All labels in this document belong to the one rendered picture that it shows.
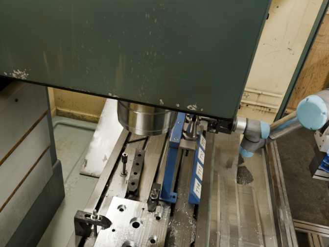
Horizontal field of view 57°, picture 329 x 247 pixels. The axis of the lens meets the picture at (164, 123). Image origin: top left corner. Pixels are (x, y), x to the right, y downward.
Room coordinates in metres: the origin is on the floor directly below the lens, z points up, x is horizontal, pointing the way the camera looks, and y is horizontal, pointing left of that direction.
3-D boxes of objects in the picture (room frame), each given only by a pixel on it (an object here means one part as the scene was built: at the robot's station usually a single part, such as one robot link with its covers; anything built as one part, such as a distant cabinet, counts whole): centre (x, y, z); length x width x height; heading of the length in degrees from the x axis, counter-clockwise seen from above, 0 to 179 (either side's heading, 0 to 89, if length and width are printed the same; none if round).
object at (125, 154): (0.99, 0.15, 0.96); 0.03 x 0.03 x 0.13
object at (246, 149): (1.14, -0.42, 1.06); 0.11 x 0.08 x 0.11; 132
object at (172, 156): (0.88, -0.05, 1.05); 0.10 x 0.05 x 0.30; 85
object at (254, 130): (1.13, -0.41, 1.16); 0.11 x 0.08 x 0.09; 85
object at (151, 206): (0.79, 0.00, 0.97); 0.13 x 0.03 x 0.15; 175
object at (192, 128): (0.93, -0.11, 1.26); 0.04 x 0.04 x 0.07
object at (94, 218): (0.65, 0.20, 0.97); 0.13 x 0.03 x 0.15; 85
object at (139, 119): (0.66, 0.05, 1.52); 0.16 x 0.16 x 0.12
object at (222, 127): (1.14, -0.25, 1.16); 0.12 x 0.08 x 0.09; 85
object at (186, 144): (0.88, -0.10, 1.21); 0.07 x 0.05 x 0.01; 85
